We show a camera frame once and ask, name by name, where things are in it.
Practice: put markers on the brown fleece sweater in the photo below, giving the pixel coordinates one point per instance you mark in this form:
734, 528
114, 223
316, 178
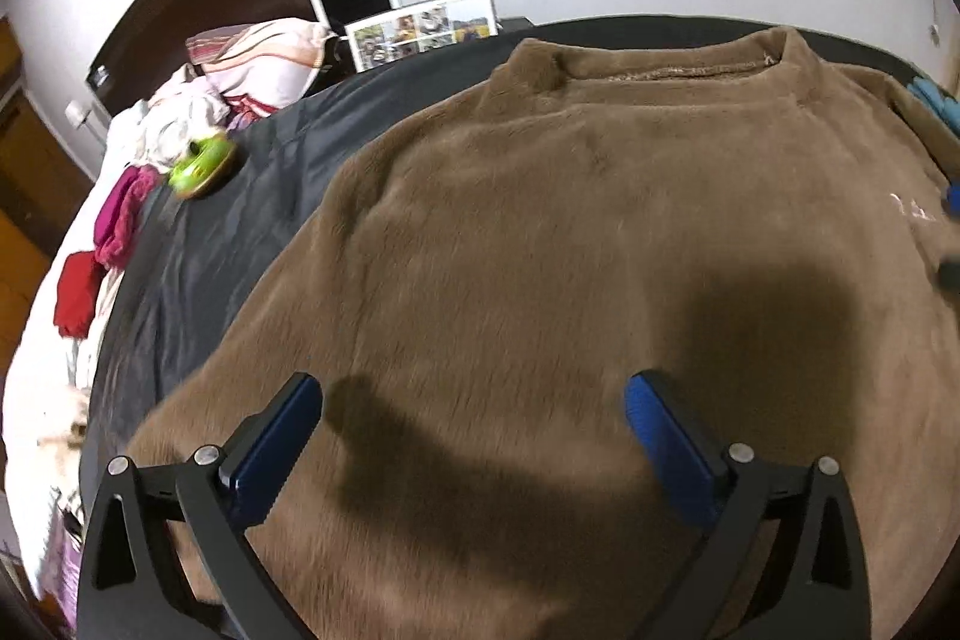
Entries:
562, 197

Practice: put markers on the magenta folded cloth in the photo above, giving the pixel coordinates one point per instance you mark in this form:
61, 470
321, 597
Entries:
124, 212

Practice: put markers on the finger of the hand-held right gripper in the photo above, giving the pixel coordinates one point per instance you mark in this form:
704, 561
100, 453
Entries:
954, 194
951, 277

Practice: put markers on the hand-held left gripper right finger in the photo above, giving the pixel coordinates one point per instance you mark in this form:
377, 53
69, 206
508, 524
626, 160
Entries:
667, 452

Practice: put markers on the wooden wardrobe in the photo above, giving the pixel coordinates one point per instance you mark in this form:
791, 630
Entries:
30, 175

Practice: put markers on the beige crumpled cloth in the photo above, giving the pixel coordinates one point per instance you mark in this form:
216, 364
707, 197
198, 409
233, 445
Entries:
64, 422

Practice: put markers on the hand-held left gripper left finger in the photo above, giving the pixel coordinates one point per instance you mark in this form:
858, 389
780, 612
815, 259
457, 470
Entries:
277, 452

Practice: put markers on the white photo collage frame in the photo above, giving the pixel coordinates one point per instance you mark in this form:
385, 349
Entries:
420, 29

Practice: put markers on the blue cloth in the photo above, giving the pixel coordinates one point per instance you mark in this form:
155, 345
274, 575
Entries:
937, 100

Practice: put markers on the red folded cloth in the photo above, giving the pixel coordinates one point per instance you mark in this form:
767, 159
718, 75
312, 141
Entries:
79, 295

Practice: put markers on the dark grey bed sheet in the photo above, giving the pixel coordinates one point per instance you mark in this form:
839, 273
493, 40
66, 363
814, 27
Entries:
225, 220

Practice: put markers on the white wall socket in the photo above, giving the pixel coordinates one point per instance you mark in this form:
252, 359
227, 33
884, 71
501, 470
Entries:
78, 114

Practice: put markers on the green round toy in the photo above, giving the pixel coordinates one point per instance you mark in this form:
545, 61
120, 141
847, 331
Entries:
199, 168

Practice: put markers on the white crumpled garment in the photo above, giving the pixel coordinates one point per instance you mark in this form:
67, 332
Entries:
180, 119

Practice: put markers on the purple floral bedsheet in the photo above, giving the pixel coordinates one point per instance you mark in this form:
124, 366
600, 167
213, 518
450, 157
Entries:
60, 572

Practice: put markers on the pink striped pillow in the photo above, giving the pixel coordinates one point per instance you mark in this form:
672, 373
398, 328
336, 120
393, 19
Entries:
262, 63

